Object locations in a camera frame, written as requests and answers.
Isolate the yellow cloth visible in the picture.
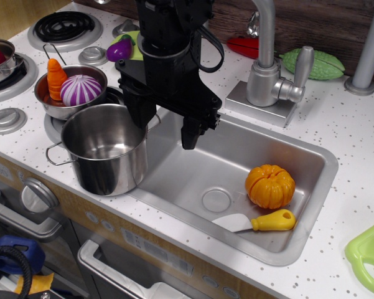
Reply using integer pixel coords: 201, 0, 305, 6
14, 273, 54, 295

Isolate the silver stove knob front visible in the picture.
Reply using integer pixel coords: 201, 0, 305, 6
0, 108, 27, 135

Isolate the silver toy faucet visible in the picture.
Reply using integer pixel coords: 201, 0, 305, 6
225, 1, 315, 128

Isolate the silver stove knob middle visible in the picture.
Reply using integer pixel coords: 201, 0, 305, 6
78, 46, 108, 66

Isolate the silver stove knob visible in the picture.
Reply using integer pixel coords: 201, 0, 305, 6
112, 19, 139, 37
78, 46, 108, 66
0, 108, 27, 135

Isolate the grey oven dial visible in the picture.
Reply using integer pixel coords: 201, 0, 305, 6
21, 178, 59, 214

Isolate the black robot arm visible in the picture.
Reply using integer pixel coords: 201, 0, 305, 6
115, 1, 225, 150

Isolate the yellow handled toy knife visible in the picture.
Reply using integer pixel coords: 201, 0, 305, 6
212, 209, 296, 232

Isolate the blue device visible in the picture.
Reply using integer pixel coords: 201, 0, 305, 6
0, 235, 45, 274

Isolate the steel bowl with handle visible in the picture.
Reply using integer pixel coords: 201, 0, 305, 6
34, 58, 108, 120

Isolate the grey dishwasher door handle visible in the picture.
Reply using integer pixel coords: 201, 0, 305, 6
77, 239, 189, 298

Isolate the red toy pepper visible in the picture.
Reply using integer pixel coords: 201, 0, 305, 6
227, 37, 259, 59

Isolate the purple toy eggplant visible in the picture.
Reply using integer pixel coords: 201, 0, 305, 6
106, 34, 135, 62

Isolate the grey vertical pole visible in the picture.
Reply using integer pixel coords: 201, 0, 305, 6
344, 16, 374, 96

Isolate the green toy bitter gourd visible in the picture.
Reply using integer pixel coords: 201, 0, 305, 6
279, 49, 345, 80

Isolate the grey oven door handle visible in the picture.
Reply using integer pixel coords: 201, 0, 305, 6
0, 192, 64, 243

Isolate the green toy plate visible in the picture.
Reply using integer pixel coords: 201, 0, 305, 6
110, 31, 143, 60

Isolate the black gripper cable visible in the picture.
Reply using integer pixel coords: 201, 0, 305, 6
197, 25, 225, 74

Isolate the orange toy carrot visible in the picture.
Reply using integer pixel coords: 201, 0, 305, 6
47, 59, 68, 101

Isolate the back left stove burner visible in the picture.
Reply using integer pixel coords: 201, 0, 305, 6
27, 11, 103, 53

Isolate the silver stove knob back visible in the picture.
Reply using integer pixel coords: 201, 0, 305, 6
112, 19, 139, 37

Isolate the large steel pot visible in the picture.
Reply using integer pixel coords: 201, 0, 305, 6
60, 103, 151, 196

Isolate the small steel pot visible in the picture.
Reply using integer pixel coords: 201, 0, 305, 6
0, 39, 24, 83

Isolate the silver sink basin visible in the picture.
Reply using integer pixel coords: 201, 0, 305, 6
131, 109, 339, 266

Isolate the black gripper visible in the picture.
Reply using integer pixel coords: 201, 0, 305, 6
115, 37, 222, 150

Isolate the orange toy pumpkin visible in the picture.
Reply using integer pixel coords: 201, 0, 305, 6
245, 164, 296, 209

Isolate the light green cutting board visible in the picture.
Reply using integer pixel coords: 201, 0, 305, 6
345, 225, 374, 293

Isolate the purple white toy onion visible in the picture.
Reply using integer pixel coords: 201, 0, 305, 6
60, 75, 103, 107

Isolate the black braided cable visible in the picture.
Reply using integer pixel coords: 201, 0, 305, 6
0, 245, 33, 299

